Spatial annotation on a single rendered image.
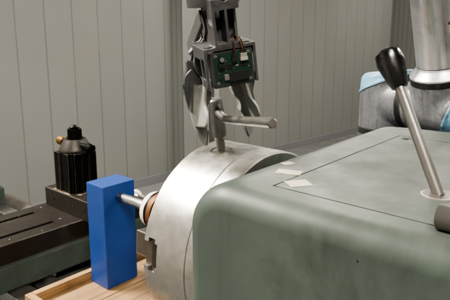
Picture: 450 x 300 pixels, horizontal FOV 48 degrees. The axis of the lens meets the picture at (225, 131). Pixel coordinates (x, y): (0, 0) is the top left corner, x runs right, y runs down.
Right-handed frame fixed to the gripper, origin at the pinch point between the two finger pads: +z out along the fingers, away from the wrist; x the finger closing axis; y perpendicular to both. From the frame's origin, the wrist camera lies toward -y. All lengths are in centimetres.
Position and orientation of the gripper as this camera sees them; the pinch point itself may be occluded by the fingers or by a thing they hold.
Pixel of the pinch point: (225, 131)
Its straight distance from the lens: 75.6
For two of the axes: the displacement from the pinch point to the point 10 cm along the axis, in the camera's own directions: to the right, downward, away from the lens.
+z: 1.2, 9.4, 3.3
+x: 9.5, -2.0, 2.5
